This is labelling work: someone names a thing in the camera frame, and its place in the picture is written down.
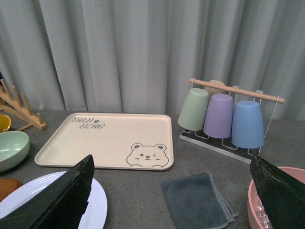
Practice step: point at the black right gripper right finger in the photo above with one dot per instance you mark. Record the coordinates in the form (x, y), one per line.
(282, 196)

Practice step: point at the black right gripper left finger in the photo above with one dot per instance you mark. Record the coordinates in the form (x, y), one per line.
(60, 205)

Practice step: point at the white ribbed plate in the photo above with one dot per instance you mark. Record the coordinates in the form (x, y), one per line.
(94, 216)

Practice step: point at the pink bowl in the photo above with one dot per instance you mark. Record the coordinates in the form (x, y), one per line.
(258, 219)

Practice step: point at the wooden cutting board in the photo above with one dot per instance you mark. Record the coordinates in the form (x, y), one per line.
(7, 186)

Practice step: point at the green bowl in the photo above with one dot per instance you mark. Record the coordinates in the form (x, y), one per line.
(14, 147)

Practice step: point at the blue cup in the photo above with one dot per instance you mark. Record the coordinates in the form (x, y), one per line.
(248, 125)

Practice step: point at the beige bear tray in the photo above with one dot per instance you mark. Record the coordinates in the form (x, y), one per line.
(116, 141)

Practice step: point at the grey folded cloth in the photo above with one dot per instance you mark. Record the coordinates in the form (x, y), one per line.
(194, 202)

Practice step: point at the purple cup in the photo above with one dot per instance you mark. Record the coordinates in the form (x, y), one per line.
(219, 115)

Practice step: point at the yellow mug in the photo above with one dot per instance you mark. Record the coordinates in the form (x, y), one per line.
(5, 123)

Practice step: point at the wooden dish rack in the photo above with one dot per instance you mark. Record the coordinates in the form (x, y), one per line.
(19, 107)

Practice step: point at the green cup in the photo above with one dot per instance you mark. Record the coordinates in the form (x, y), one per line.
(194, 109)

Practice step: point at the beige cup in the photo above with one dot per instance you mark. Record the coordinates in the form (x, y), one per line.
(211, 91)

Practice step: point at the grey curtain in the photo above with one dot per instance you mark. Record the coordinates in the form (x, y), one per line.
(136, 56)

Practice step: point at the white wire cup rack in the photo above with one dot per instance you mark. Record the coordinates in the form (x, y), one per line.
(225, 146)

